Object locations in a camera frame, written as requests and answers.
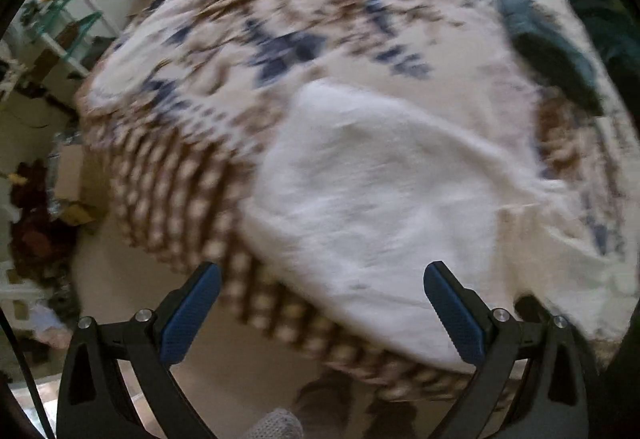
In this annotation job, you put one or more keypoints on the dark green pillow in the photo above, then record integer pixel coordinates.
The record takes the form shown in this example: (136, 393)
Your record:
(595, 4)

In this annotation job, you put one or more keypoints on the floral bed blanket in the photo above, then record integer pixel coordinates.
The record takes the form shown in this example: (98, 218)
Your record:
(280, 44)

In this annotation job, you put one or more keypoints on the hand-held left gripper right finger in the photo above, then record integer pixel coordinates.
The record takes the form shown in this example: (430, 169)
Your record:
(452, 314)

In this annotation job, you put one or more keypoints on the person's fleece robe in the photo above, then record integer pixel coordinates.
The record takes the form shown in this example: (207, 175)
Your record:
(275, 426)

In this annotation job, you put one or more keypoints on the teal shelf rack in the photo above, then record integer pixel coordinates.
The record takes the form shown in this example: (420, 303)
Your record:
(60, 24)

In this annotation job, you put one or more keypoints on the white pants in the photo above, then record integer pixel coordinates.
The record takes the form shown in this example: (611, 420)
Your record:
(380, 219)

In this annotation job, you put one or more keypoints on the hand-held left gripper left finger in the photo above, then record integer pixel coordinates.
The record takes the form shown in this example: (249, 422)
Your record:
(192, 314)

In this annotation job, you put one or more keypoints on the folded blue jeans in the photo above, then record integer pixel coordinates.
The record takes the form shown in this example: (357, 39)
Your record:
(550, 44)

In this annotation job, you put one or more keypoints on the small cardboard box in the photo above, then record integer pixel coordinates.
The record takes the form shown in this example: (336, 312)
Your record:
(70, 179)

